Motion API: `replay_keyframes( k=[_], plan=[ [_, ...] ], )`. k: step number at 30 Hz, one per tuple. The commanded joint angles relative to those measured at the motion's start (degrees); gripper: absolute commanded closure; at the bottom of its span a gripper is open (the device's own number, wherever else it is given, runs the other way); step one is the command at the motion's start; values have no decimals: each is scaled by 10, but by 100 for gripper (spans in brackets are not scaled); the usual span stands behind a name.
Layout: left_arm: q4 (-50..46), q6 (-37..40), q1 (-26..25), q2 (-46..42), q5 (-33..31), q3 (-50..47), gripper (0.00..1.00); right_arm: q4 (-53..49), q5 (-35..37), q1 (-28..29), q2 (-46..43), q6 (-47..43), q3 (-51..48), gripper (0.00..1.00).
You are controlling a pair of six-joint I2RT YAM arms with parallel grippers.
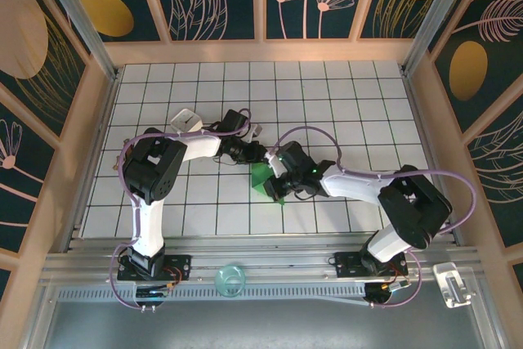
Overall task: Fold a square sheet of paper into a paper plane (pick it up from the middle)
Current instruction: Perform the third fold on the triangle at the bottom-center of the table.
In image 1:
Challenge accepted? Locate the slotted grey cable duct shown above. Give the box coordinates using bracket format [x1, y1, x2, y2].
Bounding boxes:
[55, 285, 369, 302]

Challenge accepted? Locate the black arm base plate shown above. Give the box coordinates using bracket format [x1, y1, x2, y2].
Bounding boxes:
[334, 251, 409, 279]
[117, 253, 192, 281]

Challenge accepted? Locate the clear green glass bowl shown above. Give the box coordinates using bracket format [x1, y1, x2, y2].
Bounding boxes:
[214, 263, 246, 298]

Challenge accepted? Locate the aluminium frame post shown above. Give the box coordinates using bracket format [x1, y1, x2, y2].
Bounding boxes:
[402, 0, 489, 76]
[32, 0, 120, 81]

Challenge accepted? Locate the grey metal sheet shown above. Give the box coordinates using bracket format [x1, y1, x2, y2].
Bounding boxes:
[24, 299, 503, 349]

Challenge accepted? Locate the green paper sheet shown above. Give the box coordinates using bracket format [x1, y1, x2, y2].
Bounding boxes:
[249, 160, 288, 206]

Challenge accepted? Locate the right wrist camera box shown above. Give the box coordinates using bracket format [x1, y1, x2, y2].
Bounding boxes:
[264, 151, 288, 177]

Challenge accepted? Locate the clear acrylic holder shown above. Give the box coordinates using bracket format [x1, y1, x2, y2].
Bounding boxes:
[432, 261, 477, 309]

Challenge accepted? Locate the purple cable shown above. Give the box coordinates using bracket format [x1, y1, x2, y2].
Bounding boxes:
[108, 107, 253, 311]
[269, 125, 479, 309]

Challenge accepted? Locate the black controller board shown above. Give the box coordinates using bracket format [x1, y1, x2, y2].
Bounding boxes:
[134, 286, 171, 300]
[364, 281, 409, 306]

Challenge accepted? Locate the white square clock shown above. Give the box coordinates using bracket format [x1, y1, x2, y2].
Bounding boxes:
[170, 107, 204, 136]

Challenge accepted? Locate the aluminium table rail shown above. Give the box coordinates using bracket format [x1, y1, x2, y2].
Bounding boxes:
[40, 233, 485, 287]

